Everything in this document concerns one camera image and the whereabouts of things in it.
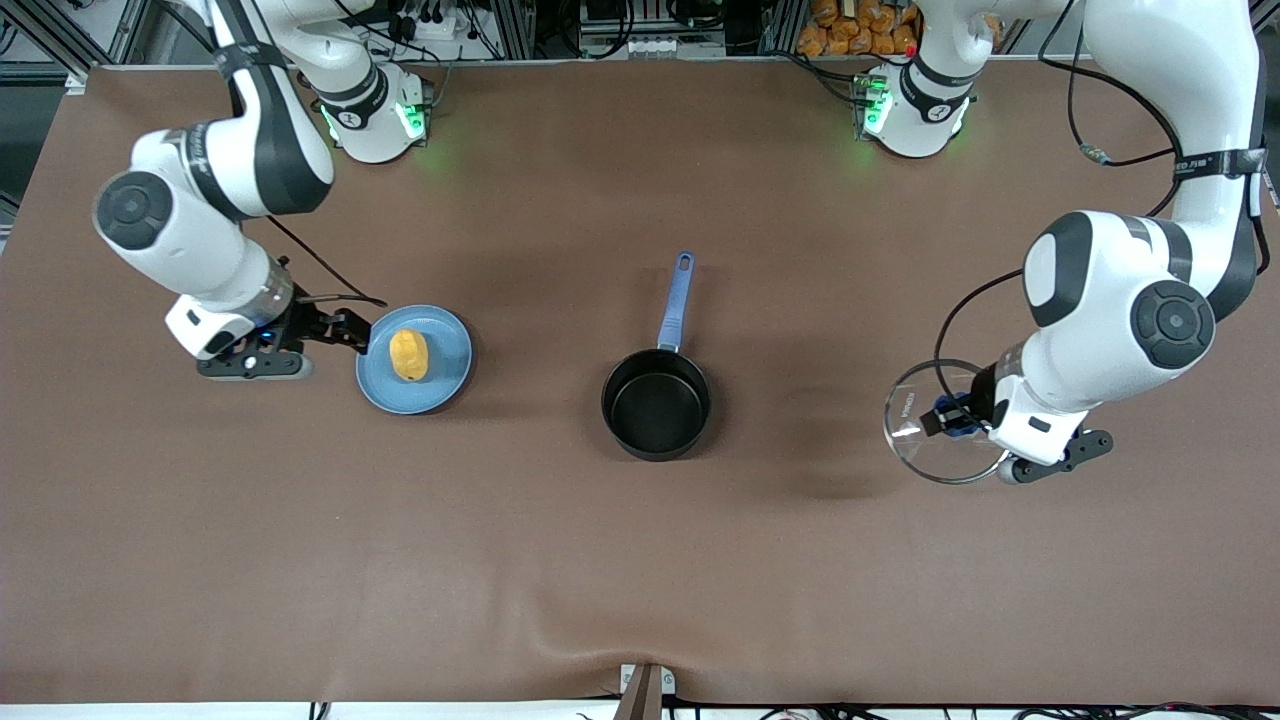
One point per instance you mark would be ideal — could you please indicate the glass lid with blue knob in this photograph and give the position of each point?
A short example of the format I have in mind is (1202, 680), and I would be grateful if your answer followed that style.
(940, 460)

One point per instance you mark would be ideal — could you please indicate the brown table cloth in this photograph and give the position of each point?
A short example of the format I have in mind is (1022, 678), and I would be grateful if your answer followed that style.
(640, 560)

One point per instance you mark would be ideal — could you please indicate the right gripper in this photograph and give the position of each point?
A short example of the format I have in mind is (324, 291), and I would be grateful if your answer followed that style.
(309, 322)

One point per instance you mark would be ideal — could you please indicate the bag of orange items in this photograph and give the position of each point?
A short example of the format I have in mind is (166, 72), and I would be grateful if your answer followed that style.
(850, 30)

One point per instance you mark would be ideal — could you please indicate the metal clamp bracket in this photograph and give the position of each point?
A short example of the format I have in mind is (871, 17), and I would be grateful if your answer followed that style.
(645, 690)

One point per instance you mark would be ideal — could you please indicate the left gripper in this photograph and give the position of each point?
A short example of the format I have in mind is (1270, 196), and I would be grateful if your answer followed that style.
(981, 401)

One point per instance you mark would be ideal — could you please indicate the yellow potato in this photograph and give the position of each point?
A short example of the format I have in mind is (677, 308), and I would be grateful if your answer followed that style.
(408, 356)

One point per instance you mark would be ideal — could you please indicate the aluminium frame profile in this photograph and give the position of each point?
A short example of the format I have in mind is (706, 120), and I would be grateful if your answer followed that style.
(90, 45)

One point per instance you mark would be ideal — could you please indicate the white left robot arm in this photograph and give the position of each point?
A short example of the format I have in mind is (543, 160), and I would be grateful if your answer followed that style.
(1120, 290)

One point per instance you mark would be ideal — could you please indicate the blue round plate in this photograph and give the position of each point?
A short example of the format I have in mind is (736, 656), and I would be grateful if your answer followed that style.
(445, 350)

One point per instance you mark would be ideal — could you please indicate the white power strip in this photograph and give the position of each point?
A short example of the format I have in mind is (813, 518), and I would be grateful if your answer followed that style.
(650, 46)

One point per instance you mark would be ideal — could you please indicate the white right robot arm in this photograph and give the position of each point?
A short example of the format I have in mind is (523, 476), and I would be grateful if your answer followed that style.
(250, 150)

